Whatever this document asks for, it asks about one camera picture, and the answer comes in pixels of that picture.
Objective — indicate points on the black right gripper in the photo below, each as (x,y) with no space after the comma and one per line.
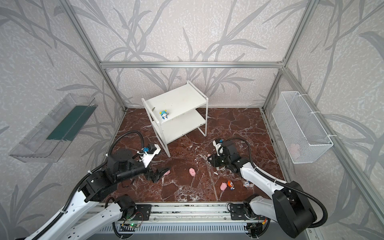
(216,161)

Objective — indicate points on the white two-tier metal shelf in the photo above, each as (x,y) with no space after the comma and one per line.
(187,107)

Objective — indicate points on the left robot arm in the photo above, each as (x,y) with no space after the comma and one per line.
(94,188)

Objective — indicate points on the orange blue figurine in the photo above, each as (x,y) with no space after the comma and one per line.
(230,185)

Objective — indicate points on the white wire mesh basket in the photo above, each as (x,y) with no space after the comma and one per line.
(299,124)

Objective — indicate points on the aluminium enclosure frame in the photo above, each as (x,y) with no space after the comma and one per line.
(372,197)

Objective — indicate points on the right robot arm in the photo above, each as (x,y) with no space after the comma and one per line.
(287,203)

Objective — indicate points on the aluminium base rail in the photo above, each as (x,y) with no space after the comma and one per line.
(185,218)

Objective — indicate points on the white blue round figurine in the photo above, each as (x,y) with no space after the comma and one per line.
(248,184)

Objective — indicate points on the pink pig toy centre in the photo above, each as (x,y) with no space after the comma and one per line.
(192,172)

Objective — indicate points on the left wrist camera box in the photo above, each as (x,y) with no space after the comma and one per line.
(147,153)

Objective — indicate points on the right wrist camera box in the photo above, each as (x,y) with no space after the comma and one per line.
(218,146)

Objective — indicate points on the pink toy in basket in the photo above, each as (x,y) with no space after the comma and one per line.
(295,152)

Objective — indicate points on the green circuit board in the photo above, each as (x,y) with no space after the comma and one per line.
(130,226)

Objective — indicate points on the teal blue cat figurine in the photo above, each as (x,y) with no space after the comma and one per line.
(164,114)

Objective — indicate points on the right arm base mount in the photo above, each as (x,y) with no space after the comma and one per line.
(244,212)

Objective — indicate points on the pink pig toy right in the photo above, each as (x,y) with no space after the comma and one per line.
(223,186)

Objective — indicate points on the clear plastic wall bin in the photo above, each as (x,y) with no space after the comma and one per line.
(48,141)

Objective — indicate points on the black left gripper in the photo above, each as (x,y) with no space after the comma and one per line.
(151,174)

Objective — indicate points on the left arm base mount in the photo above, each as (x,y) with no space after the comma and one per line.
(131,213)

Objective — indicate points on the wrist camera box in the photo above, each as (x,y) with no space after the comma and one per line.
(218,146)
(147,153)

